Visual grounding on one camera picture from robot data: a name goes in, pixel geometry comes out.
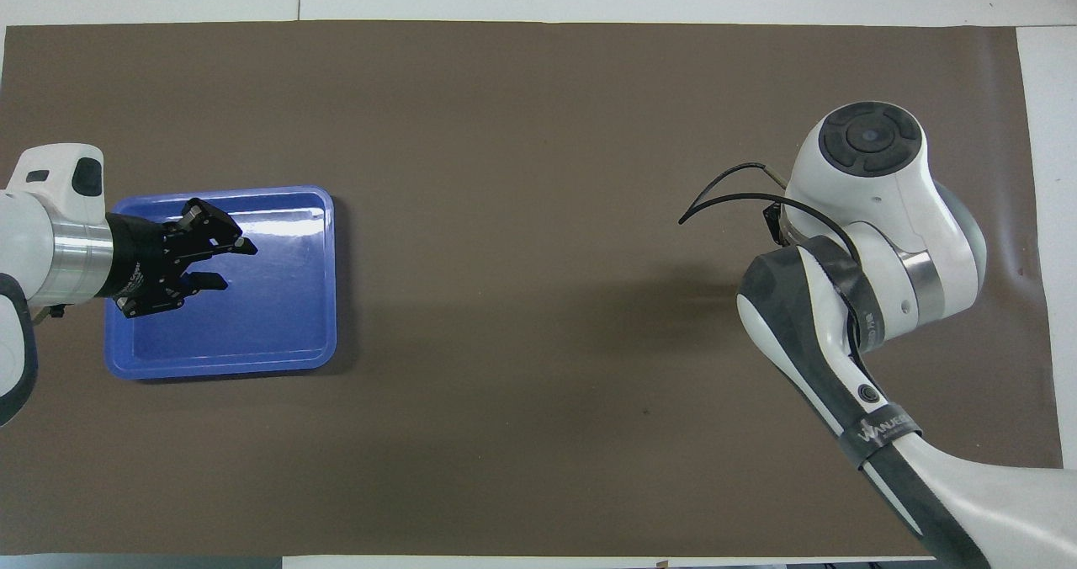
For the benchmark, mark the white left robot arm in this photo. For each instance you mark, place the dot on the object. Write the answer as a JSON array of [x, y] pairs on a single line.
[[34, 249]]

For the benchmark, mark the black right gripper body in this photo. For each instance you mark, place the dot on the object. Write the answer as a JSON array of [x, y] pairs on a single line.
[[772, 220]]

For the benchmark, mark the brown table mat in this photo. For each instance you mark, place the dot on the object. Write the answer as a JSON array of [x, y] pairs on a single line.
[[538, 131]]

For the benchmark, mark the blue plastic tray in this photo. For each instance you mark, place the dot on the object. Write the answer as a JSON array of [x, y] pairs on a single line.
[[278, 316]]

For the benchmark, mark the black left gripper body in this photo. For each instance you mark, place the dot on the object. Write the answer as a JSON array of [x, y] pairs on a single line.
[[147, 262]]

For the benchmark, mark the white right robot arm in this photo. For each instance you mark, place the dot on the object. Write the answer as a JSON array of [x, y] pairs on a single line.
[[875, 207]]

